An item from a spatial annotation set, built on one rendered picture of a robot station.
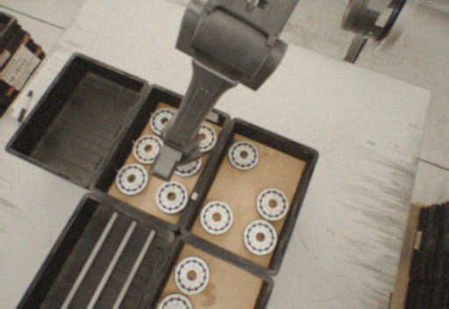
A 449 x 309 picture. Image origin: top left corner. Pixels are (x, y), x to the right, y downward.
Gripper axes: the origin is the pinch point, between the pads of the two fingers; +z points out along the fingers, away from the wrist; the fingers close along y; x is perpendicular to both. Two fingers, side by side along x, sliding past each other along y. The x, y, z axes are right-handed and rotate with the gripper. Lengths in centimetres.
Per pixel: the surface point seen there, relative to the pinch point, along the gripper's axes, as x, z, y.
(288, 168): -12.4, 11.7, 31.7
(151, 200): -6.1, 10.5, -15.0
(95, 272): -20.8, 9.7, -36.8
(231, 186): -11.0, 11.2, 11.1
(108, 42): 70, 25, -15
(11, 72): 93, 52, -72
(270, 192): -17.8, 8.3, 21.9
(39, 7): 179, 96, -67
